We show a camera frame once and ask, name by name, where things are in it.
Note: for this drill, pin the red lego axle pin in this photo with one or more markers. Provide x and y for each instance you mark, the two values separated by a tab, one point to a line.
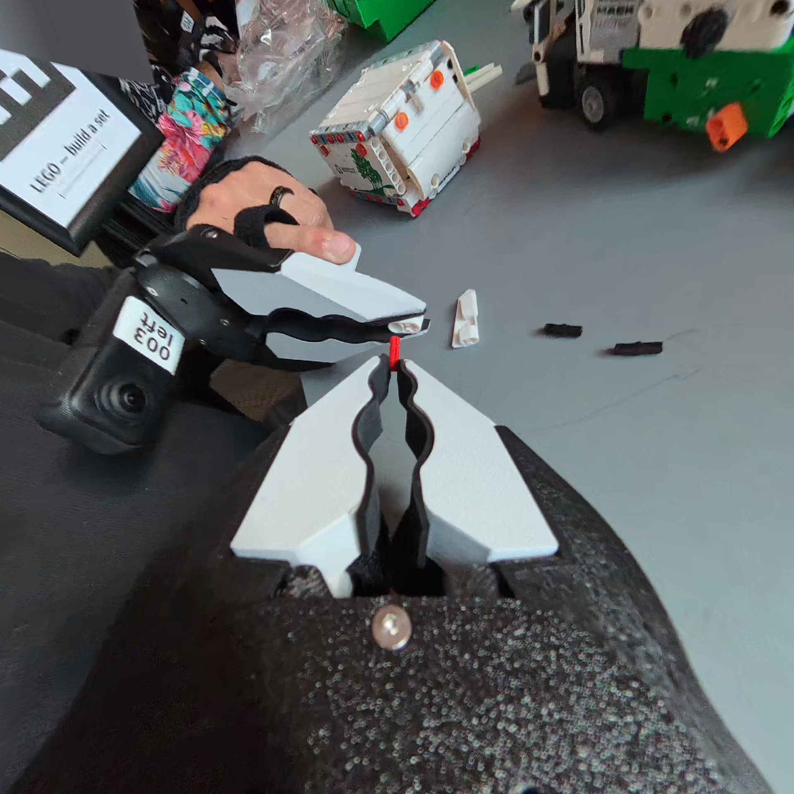
394	353

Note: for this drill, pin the green lego block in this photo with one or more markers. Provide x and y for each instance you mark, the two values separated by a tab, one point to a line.
378	15

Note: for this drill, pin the black lego pin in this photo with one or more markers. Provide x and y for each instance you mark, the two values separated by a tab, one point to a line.
637	348
563	330

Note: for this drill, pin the person's left hand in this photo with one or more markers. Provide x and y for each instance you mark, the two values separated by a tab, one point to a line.
248	192

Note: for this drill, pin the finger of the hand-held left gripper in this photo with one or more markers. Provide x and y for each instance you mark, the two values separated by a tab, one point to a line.
298	355
322	288

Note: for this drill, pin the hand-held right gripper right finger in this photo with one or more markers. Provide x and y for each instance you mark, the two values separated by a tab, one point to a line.
477	496

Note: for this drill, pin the white green lego truck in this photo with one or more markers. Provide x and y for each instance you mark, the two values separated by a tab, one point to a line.
682	80

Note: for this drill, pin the black white patterned cloth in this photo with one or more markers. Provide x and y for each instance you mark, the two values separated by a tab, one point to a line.
167	49

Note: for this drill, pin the white lego piece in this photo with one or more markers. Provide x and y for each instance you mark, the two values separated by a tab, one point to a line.
465	319

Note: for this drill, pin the small pale lego connector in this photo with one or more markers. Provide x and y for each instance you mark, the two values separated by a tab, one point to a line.
406	325

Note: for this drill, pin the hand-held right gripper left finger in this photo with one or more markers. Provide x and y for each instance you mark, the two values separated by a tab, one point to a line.
304	496

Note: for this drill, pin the black framed printed tag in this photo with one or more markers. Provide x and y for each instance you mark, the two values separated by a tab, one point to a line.
80	155

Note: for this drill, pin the clear plastic bag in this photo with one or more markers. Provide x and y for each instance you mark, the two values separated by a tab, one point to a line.
285	56

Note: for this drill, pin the white lego container assembly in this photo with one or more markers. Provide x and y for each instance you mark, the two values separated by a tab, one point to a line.
428	124

